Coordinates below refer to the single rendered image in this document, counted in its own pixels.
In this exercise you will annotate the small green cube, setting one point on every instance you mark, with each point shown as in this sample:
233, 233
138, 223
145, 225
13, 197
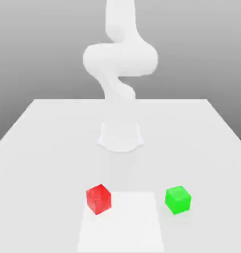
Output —
178, 200

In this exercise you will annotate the small red cube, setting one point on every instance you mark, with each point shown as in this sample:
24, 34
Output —
98, 199

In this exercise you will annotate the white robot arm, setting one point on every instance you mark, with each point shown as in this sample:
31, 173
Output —
120, 59

